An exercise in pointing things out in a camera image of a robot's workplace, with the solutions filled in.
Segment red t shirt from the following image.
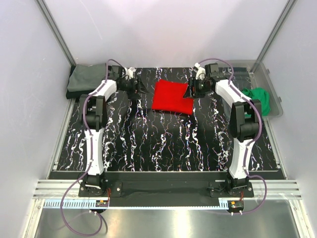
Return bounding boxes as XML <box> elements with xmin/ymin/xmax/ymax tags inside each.
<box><xmin>152</xmin><ymin>79</ymin><xmax>194</xmax><ymax>115</ymax></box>

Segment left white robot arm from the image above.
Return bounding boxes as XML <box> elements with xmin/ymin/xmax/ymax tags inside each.
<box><xmin>79</xmin><ymin>66</ymin><xmax>148</xmax><ymax>196</ymax></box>

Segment white slotted cable duct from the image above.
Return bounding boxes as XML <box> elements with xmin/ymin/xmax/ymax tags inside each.
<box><xmin>44</xmin><ymin>199</ymin><xmax>235</xmax><ymax>209</ymax></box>

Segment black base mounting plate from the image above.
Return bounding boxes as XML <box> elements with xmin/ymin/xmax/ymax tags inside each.
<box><xmin>79</xmin><ymin>172</ymin><xmax>239</xmax><ymax>209</ymax></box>

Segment left aluminium corner post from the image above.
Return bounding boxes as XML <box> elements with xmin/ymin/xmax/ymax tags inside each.
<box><xmin>35</xmin><ymin>0</ymin><xmax>76</xmax><ymax>66</ymax></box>

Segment right aluminium corner post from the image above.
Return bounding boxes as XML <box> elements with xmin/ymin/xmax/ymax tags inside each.
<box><xmin>256</xmin><ymin>0</ymin><xmax>297</xmax><ymax>62</ymax></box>

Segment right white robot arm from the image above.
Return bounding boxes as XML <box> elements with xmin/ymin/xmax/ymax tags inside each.
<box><xmin>183</xmin><ymin>62</ymin><xmax>262</xmax><ymax>197</ymax></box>

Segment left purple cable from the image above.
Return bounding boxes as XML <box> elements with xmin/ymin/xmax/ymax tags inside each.
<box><xmin>60</xmin><ymin>59</ymin><xmax>124</xmax><ymax>236</ymax></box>

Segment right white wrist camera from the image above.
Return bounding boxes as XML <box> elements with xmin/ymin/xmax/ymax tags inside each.
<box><xmin>193</xmin><ymin>62</ymin><xmax>206</xmax><ymax>80</ymax></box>

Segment folded grey t shirt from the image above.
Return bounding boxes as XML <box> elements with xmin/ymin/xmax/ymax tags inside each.
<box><xmin>67</xmin><ymin>63</ymin><xmax>109</xmax><ymax>92</ymax></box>

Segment aluminium corner post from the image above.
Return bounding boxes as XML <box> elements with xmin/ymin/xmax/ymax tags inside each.
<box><xmin>35</xmin><ymin>0</ymin><xmax>76</xmax><ymax>66</ymax></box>
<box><xmin>256</xmin><ymin>0</ymin><xmax>297</xmax><ymax>62</ymax></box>

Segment folded black t shirt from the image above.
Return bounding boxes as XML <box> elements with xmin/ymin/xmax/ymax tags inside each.
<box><xmin>65</xmin><ymin>64</ymin><xmax>113</xmax><ymax>100</ymax></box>

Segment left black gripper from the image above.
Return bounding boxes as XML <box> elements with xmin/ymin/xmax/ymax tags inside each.
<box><xmin>119</xmin><ymin>75</ymin><xmax>150</xmax><ymax>99</ymax></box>

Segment green t shirt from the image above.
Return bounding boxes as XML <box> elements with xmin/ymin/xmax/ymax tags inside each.
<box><xmin>242</xmin><ymin>87</ymin><xmax>270</xmax><ymax>116</ymax></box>

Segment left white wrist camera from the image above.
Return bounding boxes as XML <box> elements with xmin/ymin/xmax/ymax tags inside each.
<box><xmin>124</xmin><ymin>67</ymin><xmax>136</xmax><ymax>80</ymax></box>

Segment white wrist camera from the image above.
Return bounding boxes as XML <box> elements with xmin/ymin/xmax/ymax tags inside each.
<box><xmin>193</xmin><ymin>62</ymin><xmax>206</xmax><ymax>80</ymax></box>
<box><xmin>124</xmin><ymin>67</ymin><xmax>136</xmax><ymax>80</ymax></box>

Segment aluminium frame rail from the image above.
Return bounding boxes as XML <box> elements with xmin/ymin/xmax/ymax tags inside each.
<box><xmin>34</xmin><ymin>179</ymin><xmax>302</xmax><ymax>200</ymax></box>

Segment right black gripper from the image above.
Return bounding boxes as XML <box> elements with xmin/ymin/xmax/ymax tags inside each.
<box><xmin>182</xmin><ymin>77</ymin><xmax>211</xmax><ymax>100</ymax></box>

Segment clear plastic bin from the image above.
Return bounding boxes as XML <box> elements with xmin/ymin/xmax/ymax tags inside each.
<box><xmin>229</xmin><ymin>60</ymin><xmax>283</xmax><ymax>120</ymax></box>

